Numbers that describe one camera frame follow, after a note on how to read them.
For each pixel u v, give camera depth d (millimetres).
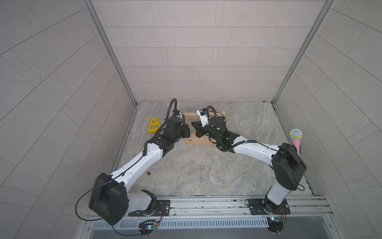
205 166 849
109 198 386
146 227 654
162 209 707
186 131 702
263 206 634
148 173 807
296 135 675
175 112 684
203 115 694
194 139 964
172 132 589
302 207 725
